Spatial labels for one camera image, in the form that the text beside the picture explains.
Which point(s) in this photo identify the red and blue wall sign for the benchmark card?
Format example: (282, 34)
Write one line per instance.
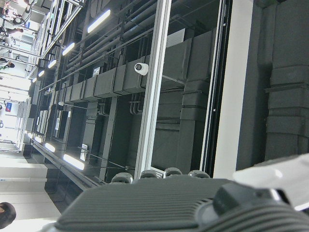
(9, 107)

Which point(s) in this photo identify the ceiling strip light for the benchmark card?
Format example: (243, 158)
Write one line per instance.
(99, 21)
(51, 63)
(73, 161)
(68, 48)
(41, 73)
(50, 147)

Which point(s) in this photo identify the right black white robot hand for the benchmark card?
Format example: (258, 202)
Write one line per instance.
(144, 205)

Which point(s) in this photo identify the white dome security camera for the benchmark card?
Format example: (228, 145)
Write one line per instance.
(141, 68)

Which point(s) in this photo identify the aluminium overhead frame beam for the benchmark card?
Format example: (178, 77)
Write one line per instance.
(154, 84)

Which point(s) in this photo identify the dark-haired person grey shirt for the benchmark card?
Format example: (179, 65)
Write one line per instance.
(7, 211)

